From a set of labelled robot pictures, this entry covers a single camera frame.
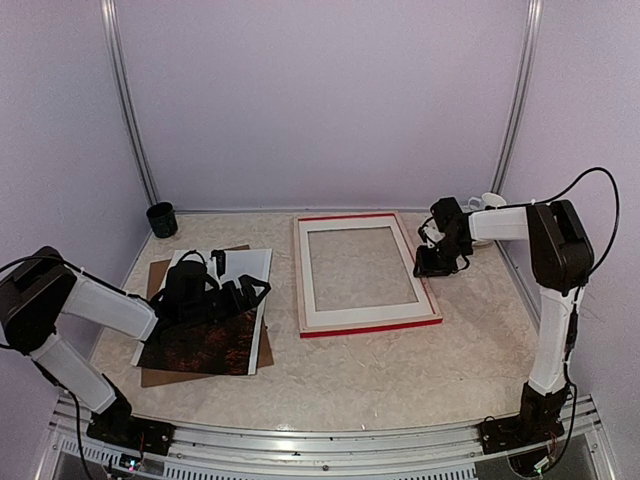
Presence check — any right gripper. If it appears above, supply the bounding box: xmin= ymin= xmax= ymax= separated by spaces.
xmin=413 ymin=236 xmax=471 ymax=277

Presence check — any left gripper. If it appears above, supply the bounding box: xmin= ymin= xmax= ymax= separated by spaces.
xmin=181 ymin=274 xmax=270 ymax=329

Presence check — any red wooden picture frame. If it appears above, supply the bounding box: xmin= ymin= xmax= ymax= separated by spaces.
xmin=292 ymin=210 xmax=444 ymax=340

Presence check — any autumn forest photo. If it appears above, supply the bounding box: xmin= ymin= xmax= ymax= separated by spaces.
xmin=130 ymin=248 xmax=274 ymax=375

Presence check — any white mat board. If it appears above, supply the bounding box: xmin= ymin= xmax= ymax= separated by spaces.
xmin=298 ymin=215 xmax=432 ymax=326

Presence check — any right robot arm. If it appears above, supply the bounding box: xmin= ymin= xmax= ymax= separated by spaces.
xmin=413 ymin=197 xmax=594 ymax=448

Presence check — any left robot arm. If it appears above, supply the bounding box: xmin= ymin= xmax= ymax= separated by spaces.
xmin=1 ymin=247 xmax=271 ymax=445

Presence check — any white patterned plate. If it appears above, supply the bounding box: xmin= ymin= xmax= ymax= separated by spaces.
xmin=472 ymin=240 xmax=493 ymax=249

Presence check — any black cup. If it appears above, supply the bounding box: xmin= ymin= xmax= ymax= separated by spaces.
xmin=146 ymin=201 xmax=178 ymax=239

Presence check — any light blue mug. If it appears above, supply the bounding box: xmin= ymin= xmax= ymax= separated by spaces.
xmin=467 ymin=192 xmax=507 ymax=211

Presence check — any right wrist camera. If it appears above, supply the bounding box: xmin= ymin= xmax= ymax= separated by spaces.
xmin=418 ymin=220 xmax=444 ymax=248

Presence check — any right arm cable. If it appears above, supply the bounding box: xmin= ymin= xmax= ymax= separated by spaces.
xmin=529 ymin=167 xmax=621 ymax=351

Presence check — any left aluminium post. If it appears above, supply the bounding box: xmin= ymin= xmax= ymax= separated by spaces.
xmin=100 ymin=0 xmax=159 ymax=206

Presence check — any aluminium post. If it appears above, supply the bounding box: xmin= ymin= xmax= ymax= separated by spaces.
xmin=490 ymin=0 xmax=544 ymax=194
xmin=100 ymin=0 xmax=159 ymax=206

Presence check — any front aluminium rail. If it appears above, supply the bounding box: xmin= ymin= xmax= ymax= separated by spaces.
xmin=29 ymin=394 xmax=621 ymax=480

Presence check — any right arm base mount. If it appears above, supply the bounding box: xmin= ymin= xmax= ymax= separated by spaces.
xmin=478 ymin=415 xmax=565 ymax=455

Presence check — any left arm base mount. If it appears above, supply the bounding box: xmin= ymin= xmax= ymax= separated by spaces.
xmin=87 ymin=415 xmax=176 ymax=456

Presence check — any right aluminium post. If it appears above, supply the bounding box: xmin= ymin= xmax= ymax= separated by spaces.
xmin=490 ymin=0 xmax=544 ymax=194

